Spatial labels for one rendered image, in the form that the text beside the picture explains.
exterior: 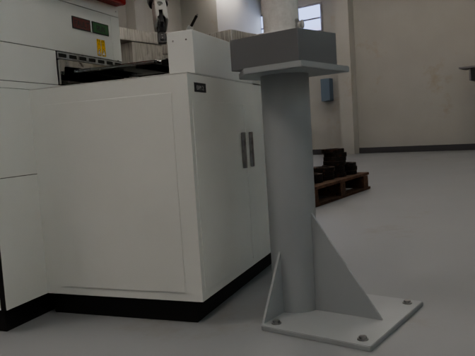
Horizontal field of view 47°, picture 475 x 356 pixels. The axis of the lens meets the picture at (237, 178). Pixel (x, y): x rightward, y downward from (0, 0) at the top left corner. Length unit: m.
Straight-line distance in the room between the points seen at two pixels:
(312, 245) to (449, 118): 9.82
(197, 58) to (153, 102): 0.21
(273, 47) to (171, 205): 0.60
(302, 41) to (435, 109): 9.97
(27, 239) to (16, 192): 0.17
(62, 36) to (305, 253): 1.24
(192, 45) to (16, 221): 0.84
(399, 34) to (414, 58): 0.60
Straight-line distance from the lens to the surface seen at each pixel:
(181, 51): 1.84
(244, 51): 1.80
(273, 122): 1.79
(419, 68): 11.75
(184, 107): 1.75
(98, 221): 1.95
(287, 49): 1.71
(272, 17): 1.83
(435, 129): 11.62
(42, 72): 2.17
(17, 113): 2.05
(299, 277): 1.84
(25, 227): 2.06
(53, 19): 2.27
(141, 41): 8.67
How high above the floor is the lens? 0.62
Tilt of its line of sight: 5 degrees down
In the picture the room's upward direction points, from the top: 4 degrees counter-clockwise
